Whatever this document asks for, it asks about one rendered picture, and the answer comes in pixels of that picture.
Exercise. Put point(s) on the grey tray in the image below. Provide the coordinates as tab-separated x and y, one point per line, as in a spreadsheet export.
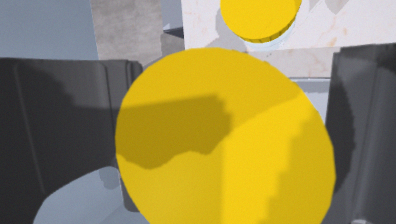
318	93

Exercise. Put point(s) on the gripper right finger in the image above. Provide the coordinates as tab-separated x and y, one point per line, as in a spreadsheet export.
361	122

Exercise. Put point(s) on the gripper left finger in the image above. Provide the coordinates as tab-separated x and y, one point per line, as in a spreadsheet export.
57	124

